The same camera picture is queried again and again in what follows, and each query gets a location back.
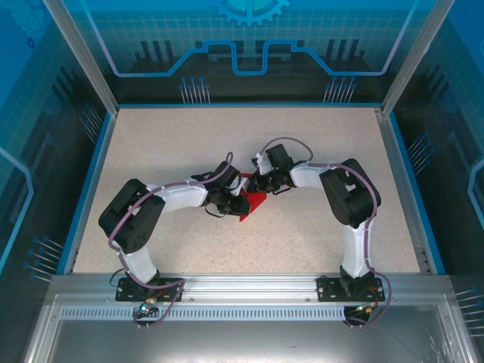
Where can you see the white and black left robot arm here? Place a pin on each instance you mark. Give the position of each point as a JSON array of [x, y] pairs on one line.
[[181, 198]]

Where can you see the red paper sheet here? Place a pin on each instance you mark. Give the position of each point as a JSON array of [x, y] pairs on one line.
[[255, 202]]

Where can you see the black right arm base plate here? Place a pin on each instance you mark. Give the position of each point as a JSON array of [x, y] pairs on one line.
[[327, 289]]

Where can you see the grey sheet metal shelf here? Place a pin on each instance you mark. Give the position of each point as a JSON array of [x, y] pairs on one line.
[[242, 340]]

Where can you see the aluminium frame post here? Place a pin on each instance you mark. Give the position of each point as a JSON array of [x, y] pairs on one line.
[[84, 56], [416, 56]]

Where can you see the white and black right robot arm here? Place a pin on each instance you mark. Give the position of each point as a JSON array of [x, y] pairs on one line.
[[306, 177]]

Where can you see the aluminium mounting rail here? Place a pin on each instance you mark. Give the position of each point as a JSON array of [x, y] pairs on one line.
[[249, 287]]

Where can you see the aluminium side rail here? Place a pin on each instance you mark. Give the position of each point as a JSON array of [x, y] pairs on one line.
[[399, 170]]

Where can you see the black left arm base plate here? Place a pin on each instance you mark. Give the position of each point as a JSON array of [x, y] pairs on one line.
[[168, 281]]

